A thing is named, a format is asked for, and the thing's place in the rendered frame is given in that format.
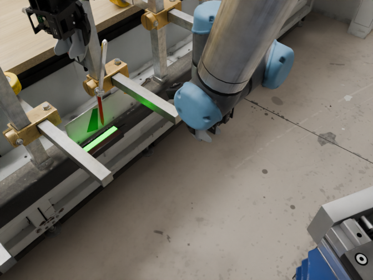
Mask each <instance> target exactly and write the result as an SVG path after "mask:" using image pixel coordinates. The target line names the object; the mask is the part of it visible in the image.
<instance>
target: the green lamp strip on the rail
mask: <svg viewBox="0 0 373 280"><path fill-rule="evenodd" d="M116 130H117V128H115V127H114V126H113V127H112V128H111V129H109V130H108V131H106V132H105V133H103V134H102V135H101V136H99V137H98V138H97V139H95V140H94V141H93V142H91V143H90V144H89V145H87V146H86V147H84V148H83V149H84V150H85V151H86V152H87V151H89V150H90V149H91V148H93V147H94V146H95V145H97V144H98V143H99V142H101V141H102V140H103V139H105V138H106V137H107V136H109V135H110V134H111V133H113V132H114V131H116Z"/></svg>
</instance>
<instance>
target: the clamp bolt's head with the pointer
mask: <svg viewBox="0 0 373 280"><path fill-rule="evenodd" d="M98 88H99V87H97V88H95V90H94V93H95V92H96V90H97V89H98ZM103 95H104V91H103V90H101V91H100V92H99V96H100V97H98V96H97V97H98V105H99V112H100V120H101V123H102V125H104V117H103V109H102V101H101V96H103Z"/></svg>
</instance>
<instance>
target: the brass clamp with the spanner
mask: <svg viewBox="0 0 373 280"><path fill-rule="evenodd" d="M115 59H116V58H115ZM115 59H114V60H115ZM114 60H112V61H110V62H108V63H107V64H105V70H106V73H107V75H105V76H104V81H103V89H104V90H105V92H107V91H109V90H110V89H112V88H113V87H115V86H114V85H113V82H112V76H114V75H116V74H117V73H121V74H122V75H124V76H126V77H127V78H129V73H128V67H127V64H126V63H124V62H122V61H121V64H120V65H115V64H114V62H115V61H114ZM97 87H99V80H96V79H95V78H93V77H92V76H90V74H89V75H87V80H85V81H84V82H83V88H84V89H85V91H86V92H87V93H88V94H89V95H90V96H92V97H94V96H95V95H96V94H95V93H94V90H95V88H97Z"/></svg>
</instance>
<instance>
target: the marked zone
mask: <svg viewBox="0 0 373 280"><path fill-rule="evenodd" d="M97 129H98V108H95V109H93V110H92V115H91V118H90V121H89V126H88V130H87V132H91V131H95V130H97Z"/></svg>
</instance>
